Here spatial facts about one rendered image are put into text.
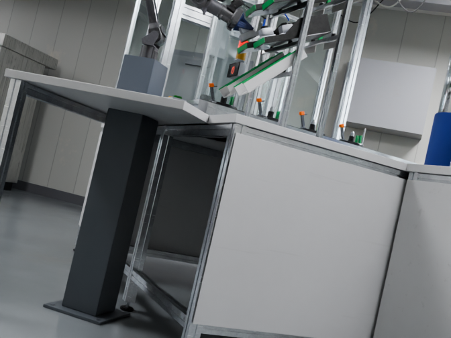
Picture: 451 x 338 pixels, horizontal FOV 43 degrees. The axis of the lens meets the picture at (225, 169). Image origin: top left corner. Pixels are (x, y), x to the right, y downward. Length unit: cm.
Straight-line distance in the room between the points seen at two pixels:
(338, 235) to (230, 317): 49
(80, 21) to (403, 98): 429
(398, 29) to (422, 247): 489
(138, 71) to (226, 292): 97
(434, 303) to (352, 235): 35
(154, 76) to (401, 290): 125
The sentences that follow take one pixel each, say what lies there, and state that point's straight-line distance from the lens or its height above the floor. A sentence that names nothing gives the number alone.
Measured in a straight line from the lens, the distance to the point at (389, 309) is 220.
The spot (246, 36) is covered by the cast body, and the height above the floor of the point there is 125.
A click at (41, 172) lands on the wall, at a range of 787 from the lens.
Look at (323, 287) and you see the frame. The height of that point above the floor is 35.
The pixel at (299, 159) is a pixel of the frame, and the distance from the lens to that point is 196.
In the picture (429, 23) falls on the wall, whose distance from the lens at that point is 683.
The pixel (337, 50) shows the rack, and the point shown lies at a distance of 232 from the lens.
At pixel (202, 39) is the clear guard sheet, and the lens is 408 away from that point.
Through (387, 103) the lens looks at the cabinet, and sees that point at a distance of 621.
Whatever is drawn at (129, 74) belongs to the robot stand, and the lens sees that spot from 237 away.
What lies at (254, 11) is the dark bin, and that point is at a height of 135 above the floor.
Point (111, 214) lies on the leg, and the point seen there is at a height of 41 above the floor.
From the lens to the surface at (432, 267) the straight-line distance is 207.
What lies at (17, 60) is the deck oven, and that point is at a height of 154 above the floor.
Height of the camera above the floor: 61
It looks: 2 degrees up
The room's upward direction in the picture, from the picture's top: 13 degrees clockwise
